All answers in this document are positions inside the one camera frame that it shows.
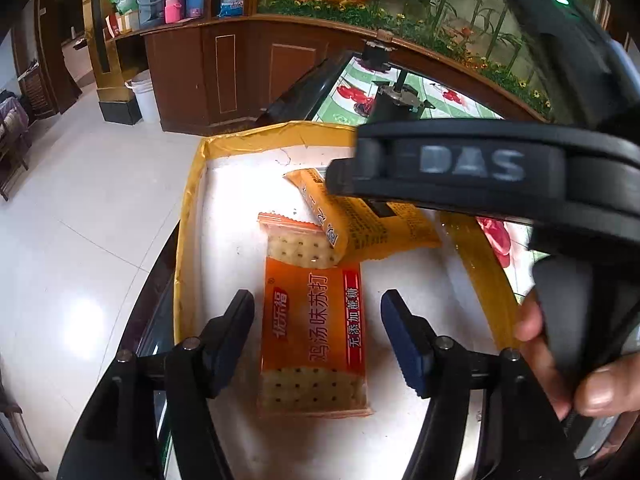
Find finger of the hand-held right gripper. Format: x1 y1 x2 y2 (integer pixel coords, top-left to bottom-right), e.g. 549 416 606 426
327 157 388 197
367 199 402 219

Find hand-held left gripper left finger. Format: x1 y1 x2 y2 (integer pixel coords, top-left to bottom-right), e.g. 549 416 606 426
57 289 256 480

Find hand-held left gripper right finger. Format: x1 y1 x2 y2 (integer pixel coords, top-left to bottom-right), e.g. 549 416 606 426
380 289 581 480

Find yellow snack packet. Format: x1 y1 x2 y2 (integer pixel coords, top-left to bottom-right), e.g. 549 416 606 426
282 167 443 261

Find orange cracker packet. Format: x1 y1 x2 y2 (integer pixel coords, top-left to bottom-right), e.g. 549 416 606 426
256 212 376 418

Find person's right hand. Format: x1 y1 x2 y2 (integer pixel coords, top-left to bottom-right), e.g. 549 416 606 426
514 289 640 420

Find small black device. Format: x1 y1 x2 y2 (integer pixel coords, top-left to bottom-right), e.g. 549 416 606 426
367 72 433 122
360 30 396 68

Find green floral tablecloth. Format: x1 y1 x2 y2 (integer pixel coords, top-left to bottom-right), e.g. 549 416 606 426
312 55 538 301

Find wooden cabinet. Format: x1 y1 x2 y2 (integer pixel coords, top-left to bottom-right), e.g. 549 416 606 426
142 15 551 136

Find white bucket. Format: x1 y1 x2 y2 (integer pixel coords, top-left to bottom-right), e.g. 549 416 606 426
125 70 161 125

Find gold pillar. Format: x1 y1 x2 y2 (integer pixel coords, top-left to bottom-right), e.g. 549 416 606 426
82 0 146 126

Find grey-blue thermos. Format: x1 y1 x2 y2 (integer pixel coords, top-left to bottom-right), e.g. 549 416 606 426
136 0 168 28

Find red and white boxes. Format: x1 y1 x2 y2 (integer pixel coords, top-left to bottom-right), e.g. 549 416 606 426
105 10 141 38

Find wicker basket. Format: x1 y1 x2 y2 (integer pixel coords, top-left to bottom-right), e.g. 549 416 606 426
17 60 56 121

